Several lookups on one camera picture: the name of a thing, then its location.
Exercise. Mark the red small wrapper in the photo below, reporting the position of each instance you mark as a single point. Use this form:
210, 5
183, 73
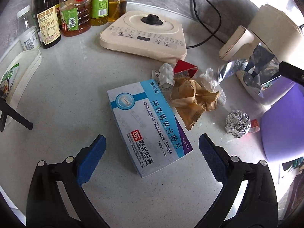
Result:
184, 69

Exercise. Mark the red plastic scrap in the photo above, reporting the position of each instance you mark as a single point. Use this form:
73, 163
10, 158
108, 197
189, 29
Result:
254, 126

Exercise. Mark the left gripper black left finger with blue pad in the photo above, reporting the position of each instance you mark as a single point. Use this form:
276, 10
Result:
45, 207

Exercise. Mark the purple plastic bucket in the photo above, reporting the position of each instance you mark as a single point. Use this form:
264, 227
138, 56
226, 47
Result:
282, 124

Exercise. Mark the yellow cap green label bottle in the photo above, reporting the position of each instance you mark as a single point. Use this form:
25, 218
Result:
99, 12

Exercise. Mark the small foil ball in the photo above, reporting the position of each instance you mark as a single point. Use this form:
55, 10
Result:
237, 123

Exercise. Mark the white plastic tray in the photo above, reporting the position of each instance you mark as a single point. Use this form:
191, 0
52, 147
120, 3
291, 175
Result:
29, 62

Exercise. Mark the cream air fryer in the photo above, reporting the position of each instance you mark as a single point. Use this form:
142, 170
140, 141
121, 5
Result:
272, 29

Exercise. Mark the silver foil wrapper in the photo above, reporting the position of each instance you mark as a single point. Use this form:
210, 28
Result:
260, 75

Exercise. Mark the small white cap bottle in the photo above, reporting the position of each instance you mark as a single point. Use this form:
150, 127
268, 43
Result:
27, 30

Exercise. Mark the black metal kitchen rack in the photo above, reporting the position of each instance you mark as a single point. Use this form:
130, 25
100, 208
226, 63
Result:
7, 110

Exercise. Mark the red cap oil bottle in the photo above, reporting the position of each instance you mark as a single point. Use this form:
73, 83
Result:
75, 16

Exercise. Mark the brown crumpled paper wrapper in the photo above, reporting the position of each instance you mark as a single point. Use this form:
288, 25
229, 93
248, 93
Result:
191, 100

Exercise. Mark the blue white medicine box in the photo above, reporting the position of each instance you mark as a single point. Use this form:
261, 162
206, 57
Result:
152, 134

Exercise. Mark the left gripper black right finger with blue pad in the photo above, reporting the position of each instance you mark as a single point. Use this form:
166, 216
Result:
258, 207

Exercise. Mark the cream induction cooker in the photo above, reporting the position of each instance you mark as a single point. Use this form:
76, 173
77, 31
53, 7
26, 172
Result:
147, 35

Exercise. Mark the green sachet in tray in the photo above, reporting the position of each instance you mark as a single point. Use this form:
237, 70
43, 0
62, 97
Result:
8, 80

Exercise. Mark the dark soy sauce bottle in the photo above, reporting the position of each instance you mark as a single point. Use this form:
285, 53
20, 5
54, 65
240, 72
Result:
46, 16

